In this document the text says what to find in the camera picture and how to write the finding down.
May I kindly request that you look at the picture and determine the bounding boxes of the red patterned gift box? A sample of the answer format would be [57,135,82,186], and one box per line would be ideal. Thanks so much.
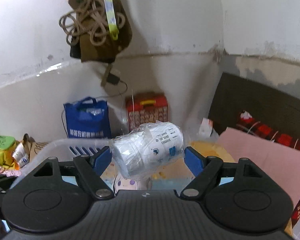
[125,92,168,132]

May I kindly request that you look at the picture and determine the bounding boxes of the white bottle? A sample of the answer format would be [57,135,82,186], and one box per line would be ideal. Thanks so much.
[110,121,185,180]

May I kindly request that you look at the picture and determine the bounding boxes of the brown hanging bag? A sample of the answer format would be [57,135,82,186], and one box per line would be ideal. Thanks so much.
[59,0,133,87]

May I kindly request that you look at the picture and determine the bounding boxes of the beige coiled rope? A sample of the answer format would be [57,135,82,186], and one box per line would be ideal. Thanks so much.
[58,0,127,47]

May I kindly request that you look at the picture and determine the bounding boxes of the red black plaid blanket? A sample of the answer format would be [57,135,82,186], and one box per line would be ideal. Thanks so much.
[236,111,300,151]

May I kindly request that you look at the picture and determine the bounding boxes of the black charger plug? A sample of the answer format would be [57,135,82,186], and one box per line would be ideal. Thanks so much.
[106,73,120,86]

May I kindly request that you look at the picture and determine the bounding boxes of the small white snack packet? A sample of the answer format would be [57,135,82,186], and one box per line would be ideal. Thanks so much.
[12,143,30,168]

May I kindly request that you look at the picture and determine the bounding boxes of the pink pillow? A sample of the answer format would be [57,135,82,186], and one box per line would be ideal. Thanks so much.
[216,128,300,205]

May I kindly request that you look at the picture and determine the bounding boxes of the brown paper burger bag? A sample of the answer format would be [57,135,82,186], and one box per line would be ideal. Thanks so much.
[22,133,49,162]

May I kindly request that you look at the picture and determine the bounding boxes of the yellow green lanyard strap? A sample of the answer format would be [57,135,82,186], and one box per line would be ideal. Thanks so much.
[100,0,120,41]

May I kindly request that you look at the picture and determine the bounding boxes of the green yellow tin box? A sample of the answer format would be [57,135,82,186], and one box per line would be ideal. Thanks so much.
[0,135,17,167]

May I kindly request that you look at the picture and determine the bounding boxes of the clear plastic perforated basket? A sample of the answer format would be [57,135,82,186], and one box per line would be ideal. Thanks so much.
[10,139,109,189]

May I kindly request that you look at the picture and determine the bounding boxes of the white-haired plush doll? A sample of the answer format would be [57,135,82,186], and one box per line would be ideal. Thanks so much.
[113,172,152,194]

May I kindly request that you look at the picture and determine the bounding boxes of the dark wooden headboard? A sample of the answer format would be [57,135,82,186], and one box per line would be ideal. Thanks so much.
[208,73,300,139]

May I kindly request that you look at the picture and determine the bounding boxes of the blue non-woven shopping bag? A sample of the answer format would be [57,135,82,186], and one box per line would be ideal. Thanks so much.
[63,97,111,139]

